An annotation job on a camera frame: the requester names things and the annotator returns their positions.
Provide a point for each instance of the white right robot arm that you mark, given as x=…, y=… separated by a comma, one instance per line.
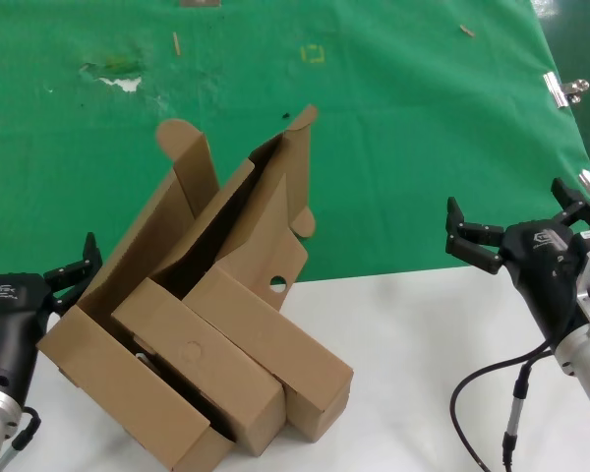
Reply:
x=587, y=364

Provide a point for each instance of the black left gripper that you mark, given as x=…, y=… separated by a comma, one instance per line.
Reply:
x=10, y=319

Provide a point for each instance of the small wooden chip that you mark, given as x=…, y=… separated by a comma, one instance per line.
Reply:
x=467, y=30

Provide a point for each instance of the thin wooden stick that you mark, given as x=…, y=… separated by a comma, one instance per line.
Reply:
x=177, y=43

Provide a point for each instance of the green table cloth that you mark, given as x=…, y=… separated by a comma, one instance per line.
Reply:
x=398, y=172

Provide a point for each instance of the large brown cardboard box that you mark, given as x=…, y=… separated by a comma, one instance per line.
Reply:
x=123, y=393

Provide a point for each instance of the grey tape strip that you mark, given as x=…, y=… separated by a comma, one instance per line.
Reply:
x=200, y=3

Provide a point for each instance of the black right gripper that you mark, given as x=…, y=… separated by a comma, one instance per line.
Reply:
x=541, y=265

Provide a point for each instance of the brown cardboard box with hole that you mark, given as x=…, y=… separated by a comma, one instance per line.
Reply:
x=280, y=344

